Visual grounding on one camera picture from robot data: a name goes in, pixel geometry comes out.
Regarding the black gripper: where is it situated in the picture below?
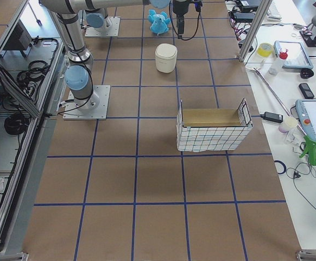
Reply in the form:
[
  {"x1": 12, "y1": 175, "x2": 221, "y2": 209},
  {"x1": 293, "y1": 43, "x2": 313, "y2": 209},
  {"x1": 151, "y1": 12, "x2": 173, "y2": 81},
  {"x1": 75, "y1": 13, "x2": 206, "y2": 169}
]
[{"x1": 172, "y1": 0, "x2": 203, "y2": 35}]

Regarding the white lidded trash can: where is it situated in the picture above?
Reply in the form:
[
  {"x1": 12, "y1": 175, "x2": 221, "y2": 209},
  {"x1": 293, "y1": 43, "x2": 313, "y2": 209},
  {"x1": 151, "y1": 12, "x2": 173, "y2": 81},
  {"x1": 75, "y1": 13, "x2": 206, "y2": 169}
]
[{"x1": 155, "y1": 43, "x2": 178, "y2": 73}]

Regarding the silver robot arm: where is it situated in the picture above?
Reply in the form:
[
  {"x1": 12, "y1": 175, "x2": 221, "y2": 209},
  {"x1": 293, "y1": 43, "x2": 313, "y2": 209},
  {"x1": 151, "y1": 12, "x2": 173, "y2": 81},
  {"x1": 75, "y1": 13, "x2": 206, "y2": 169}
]
[
  {"x1": 41, "y1": 1, "x2": 203, "y2": 65},
  {"x1": 86, "y1": 8, "x2": 112, "y2": 32}
]

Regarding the blue teddy bear plush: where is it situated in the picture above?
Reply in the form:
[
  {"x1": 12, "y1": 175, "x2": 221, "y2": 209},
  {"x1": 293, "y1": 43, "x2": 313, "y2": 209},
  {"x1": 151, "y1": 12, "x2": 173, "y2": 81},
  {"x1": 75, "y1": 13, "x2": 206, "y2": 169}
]
[{"x1": 148, "y1": 9, "x2": 171, "y2": 35}]

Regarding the long metal rod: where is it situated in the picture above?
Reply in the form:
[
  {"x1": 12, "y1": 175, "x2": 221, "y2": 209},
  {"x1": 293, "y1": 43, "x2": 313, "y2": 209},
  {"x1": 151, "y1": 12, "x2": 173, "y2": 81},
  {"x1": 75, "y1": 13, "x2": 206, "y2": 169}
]
[{"x1": 252, "y1": 66, "x2": 308, "y2": 136}]

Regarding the yellow tape roll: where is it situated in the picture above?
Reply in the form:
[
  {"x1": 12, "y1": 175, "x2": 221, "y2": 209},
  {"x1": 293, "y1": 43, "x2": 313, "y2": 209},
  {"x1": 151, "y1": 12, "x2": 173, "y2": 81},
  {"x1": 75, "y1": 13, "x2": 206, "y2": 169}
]
[{"x1": 257, "y1": 42, "x2": 273, "y2": 57}]

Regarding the red capped white bottle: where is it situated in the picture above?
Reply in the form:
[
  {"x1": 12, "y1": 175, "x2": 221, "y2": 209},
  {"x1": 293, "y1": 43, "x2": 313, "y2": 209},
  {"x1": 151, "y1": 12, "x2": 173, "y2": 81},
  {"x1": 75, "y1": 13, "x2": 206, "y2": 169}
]
[{"x1": 268, "y1": 48, "x2": 288, "y2": 76}]

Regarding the grid cloth covered box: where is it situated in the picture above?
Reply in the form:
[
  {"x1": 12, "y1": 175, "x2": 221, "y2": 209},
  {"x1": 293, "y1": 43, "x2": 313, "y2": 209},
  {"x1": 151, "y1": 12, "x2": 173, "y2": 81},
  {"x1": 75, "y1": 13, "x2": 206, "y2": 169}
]
[{"x1": 176, "y1": 99, "x2": 253, "y2": 152}]

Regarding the teach pendant tablet far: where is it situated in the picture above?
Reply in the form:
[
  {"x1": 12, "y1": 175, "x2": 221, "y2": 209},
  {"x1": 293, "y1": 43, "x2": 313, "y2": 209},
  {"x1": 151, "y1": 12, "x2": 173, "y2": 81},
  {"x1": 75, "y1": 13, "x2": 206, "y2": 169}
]
[{"x1": 274, "y1": 40, "x2": 313, "y2": 70}]

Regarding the black power adapter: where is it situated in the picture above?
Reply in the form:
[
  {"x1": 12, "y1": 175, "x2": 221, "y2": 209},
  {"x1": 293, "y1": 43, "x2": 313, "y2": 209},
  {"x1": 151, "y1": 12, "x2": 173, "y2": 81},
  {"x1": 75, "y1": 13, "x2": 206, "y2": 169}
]
[{"x1": 260, "y1": 111, "x2": 283, "y2": 123}]

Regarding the black remote phone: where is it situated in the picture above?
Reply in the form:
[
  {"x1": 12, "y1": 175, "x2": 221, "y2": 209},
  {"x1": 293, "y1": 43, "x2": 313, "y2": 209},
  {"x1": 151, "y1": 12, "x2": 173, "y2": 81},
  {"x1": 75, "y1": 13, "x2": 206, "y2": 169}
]
[{"x1": 299, "y1": 83, "x2": 314, "y2": 100}]

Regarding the white purple cup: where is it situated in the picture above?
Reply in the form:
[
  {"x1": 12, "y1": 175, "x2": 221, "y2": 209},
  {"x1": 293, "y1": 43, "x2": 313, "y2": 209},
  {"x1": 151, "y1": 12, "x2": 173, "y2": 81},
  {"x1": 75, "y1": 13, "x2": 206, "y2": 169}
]
[{"x1": 278, "y1": 116, "x2": 298, "y2": 133}]

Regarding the black electronics box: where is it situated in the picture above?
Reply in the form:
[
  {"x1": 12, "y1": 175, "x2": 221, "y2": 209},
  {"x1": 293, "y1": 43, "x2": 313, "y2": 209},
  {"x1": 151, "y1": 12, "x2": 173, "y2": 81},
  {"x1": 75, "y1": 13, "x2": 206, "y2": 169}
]
[{"x1": 0, "y1": 20, "x2": 32, "y2": 58}]

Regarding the green plastic spray gun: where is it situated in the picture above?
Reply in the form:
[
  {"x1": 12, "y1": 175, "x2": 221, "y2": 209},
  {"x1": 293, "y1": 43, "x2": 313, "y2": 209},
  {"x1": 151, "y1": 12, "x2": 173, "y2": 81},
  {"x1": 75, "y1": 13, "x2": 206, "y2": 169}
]
[{"x1": 299, "y1": 135, "x2": 316, "y2": 166}]

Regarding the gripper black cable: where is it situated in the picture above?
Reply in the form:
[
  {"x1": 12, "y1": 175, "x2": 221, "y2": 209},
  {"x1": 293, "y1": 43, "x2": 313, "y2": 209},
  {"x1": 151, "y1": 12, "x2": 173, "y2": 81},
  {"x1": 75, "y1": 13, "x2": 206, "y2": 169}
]
[{"x1": 176, "y1": 4, "x2": 204, "y2": 41}]

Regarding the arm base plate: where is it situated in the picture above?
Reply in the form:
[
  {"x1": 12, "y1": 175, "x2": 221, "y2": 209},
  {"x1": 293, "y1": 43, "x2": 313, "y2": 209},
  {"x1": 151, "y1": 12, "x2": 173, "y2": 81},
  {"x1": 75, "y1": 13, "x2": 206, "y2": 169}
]
[
  {"x1": 85, "y1": 14, "x2": 121, "y2": 38},
  {"x1": 62, "y1": 85, "x2": 111, "y2": 120}
]

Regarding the aluminium frame post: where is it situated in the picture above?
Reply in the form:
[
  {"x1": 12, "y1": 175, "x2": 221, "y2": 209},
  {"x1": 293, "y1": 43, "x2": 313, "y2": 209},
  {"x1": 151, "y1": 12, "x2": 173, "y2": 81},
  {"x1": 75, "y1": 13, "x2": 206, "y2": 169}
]
[{"x1": 238, "y1": 0, "x2": 272, "y2": 62}]

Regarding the coiled black cable bundle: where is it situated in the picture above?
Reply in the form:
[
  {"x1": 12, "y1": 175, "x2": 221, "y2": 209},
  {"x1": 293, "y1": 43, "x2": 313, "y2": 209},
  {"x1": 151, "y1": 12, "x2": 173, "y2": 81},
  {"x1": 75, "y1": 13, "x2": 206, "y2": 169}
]
[{"x1": 4, "y1": 113, "x2": 27, "y2": 136}]

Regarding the black thin wire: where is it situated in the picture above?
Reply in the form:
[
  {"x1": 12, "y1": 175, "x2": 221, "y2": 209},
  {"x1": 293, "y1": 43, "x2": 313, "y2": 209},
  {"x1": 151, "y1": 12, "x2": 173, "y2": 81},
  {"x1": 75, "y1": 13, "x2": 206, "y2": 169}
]
[{"x1": 285, "y1": 161, "x2": 316, "y2": 228}]

